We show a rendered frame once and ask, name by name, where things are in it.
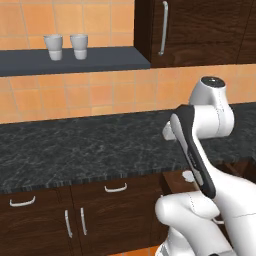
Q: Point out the dark grey wall shelf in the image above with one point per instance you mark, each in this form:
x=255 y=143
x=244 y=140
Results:
x=73 y=61

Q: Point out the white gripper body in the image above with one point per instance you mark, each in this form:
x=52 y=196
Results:
x=168 y=130

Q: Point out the white cup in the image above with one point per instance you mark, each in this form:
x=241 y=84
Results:
x=79 y=44
x=54 y=45

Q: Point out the narrow dark wood cupboard door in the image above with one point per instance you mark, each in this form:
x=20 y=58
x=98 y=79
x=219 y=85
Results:
x=248 y=31

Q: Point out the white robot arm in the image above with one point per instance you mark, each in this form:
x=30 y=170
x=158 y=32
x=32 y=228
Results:
x=213 y=120

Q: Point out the dark wood base cupboard door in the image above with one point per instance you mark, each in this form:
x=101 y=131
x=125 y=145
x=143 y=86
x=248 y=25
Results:
x=33 y=233
x=120 y=226

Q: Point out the open dark wood drawer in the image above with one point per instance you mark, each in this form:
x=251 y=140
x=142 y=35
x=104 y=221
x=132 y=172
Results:
x=175 y=185

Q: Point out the wide dark wood drawer front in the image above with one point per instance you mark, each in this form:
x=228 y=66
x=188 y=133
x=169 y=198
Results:
x=140 y=191

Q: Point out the dark wood wall cupboard door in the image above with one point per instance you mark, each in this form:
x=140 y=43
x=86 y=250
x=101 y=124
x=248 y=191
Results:
x=203 y=31

